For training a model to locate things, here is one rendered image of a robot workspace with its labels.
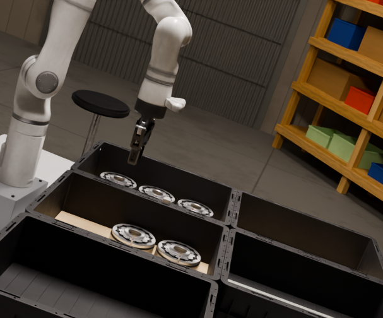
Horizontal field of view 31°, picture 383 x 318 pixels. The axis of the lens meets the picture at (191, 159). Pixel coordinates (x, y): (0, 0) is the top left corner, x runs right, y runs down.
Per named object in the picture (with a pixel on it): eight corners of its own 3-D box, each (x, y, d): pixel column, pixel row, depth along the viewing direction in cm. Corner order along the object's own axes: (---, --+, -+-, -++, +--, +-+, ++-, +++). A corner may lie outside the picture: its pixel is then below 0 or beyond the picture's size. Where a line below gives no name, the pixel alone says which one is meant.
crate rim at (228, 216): (65, 176, 160) (69, 168, 160) (98, 146, 189) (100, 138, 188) (226, 235, 159) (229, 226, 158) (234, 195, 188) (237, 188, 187)
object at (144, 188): (135, 195, 178) (136, 194, 177) (141, 183, 187) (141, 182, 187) (172, 208, 178) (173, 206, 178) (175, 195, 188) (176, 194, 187)
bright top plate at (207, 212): (173, 208, 178) (173, 206, 178) (182, 197, 188) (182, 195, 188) (208, 223, 177) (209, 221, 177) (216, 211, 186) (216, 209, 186)
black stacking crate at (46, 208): (8, 264, 134) (23, 212, 131) (55, 213, 163) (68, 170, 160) (198, 334, 133) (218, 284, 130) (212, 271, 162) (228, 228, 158)
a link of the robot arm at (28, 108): (23, 48, 169) (7, 113, 174) (31, 58, 162) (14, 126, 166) (58, 57, 174) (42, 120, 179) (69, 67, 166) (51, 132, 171)
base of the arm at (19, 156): (-10, 178, 172) (5, 115, 168) (5, 170, 181) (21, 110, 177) (24, 191, 172) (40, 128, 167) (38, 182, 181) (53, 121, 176)
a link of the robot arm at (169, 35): (165, 87, 156) (176, 84, 165) (186, 22, 152) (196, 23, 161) (138, 76, 158) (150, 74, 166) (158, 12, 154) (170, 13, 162)
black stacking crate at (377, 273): (214, 270, 162) (229, 228, 159) (223, 227, 190) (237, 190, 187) (372, 329, 161) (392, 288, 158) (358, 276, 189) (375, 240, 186)
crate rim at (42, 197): (19, 221, 131) (23, 209, 131) (65, 176, 160) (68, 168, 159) (215, 293, 130) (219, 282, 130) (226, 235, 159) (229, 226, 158)
